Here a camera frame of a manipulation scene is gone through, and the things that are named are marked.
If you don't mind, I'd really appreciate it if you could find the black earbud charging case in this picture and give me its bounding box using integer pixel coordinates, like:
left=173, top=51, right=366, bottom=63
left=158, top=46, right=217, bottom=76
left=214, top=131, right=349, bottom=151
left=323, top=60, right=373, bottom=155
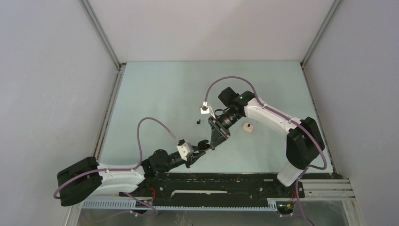
left=197, top=139, right=210, bottom=152

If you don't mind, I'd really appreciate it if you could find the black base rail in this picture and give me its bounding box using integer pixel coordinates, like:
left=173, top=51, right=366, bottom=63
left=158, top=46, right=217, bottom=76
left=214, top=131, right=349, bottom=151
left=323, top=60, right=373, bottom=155
left=131, top=173, right=305, bottom=207

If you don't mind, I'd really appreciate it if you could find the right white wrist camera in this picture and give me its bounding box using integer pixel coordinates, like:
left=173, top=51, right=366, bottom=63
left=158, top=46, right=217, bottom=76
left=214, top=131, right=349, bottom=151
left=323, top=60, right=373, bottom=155
left=200, top=101, right=216, bottom=119

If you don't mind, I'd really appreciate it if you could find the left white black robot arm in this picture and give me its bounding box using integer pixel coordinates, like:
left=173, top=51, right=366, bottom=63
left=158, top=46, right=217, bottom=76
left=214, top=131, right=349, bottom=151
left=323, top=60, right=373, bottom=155
left=53, top=140, right=210, bottom=207

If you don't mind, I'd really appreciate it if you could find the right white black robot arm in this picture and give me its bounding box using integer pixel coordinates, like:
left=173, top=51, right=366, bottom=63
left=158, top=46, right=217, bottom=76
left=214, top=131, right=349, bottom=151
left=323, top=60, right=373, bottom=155
left=208, top=87, right=327, bottom=197

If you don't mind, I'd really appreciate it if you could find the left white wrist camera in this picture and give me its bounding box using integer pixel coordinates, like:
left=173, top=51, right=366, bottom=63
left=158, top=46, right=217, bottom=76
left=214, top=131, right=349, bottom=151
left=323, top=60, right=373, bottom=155
left=176, top=139, right=194, bottom=161

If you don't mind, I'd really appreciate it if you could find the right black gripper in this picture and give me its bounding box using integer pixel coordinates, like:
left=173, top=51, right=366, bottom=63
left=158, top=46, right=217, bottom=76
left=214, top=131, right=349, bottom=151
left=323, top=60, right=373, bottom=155
left=209, top=109, right=243, bottom=149

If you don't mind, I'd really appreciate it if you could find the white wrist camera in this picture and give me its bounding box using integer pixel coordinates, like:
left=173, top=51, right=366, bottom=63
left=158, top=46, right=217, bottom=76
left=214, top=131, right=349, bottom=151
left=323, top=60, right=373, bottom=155
left=200, top=101, right=216, bottom=119
left=176, top=139, right=194, bottom=161

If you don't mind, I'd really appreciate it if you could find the beige earbud charging case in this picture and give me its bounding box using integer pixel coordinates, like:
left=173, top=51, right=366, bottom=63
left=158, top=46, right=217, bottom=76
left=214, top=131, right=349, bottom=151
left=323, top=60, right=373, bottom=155
left=243, top=122, right=254, bottom=133

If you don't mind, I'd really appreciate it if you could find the grey cable duct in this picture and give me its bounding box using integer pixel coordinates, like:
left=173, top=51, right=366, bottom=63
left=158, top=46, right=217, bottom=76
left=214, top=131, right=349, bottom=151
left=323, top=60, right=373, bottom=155
left=81, top=199, right=287, bottom=211

